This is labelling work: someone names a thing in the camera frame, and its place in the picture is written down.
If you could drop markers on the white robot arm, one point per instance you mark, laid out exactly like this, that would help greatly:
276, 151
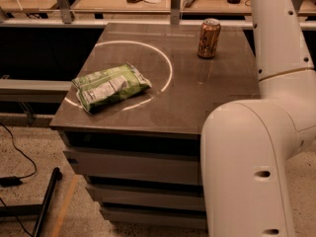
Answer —
244, 144

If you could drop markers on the orange soda can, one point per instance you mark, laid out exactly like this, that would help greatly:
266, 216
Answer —
208, 38

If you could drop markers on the grey drawer cabinet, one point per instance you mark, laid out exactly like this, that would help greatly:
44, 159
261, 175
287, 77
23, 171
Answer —
140, 157

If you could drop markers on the green chip bag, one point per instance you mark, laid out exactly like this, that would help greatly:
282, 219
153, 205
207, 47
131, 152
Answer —
109, 86

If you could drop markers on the black stand leg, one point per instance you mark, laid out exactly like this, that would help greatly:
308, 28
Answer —
38, 211

